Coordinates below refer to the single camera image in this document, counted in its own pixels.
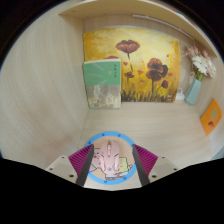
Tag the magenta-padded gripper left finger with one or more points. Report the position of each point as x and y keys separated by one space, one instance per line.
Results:
x=78 y=161

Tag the wooden shelf board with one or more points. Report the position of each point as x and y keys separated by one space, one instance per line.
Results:
x=126 y=8

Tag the teal faceted vase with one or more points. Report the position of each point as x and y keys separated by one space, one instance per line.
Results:
x=193 y=93

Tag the white light bar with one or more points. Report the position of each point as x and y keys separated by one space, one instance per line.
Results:
x=163 y=24

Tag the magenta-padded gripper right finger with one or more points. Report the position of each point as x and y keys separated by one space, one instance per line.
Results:
x=148 y=161

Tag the green covered book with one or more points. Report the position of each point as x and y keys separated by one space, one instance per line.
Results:
x=101 y=83

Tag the round blue-rimmed cartoon mouse pad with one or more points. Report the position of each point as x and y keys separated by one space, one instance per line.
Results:
x=128 y=163

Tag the yellow poppy flower painting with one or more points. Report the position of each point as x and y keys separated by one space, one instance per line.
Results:
x=150 y=60

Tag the orange book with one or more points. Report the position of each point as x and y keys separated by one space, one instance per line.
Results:
x=211 y=116

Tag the pink and white flower bouquet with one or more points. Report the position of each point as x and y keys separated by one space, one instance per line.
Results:
x=201 y=63

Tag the white power strip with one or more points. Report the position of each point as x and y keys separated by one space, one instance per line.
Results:
x=180 y=95

